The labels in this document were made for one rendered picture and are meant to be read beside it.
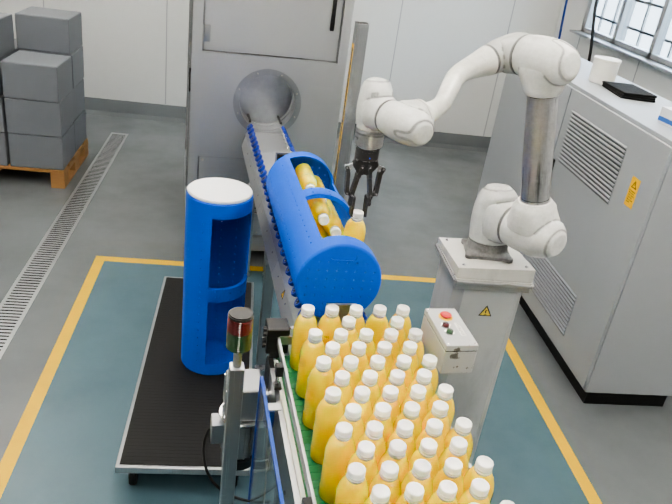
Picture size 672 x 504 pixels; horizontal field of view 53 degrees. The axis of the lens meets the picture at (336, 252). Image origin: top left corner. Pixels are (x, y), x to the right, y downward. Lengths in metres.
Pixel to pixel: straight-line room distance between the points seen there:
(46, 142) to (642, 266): 4.13
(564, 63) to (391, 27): 5.12
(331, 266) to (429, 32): 5.39
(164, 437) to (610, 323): 2.19
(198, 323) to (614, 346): 2.08
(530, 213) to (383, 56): 5.04
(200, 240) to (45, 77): 2.72
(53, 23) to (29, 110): 0.69
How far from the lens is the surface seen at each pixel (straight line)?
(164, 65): 7.28
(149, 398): 3.15
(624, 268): 3.53
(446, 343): 1.98
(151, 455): 2.89
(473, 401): 2.93
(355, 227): 2.20
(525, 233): 2.44
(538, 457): 3.46
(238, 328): 1.66
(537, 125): 2.33
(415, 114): 1.93
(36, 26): 5.73
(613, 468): 3.58
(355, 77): 3.43
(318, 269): 2.15
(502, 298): 2.66
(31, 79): 5.40
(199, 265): 2.97
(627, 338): 3.74
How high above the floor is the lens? 2.16
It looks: 27 degrees down
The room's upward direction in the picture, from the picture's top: 8 degrees clockwise
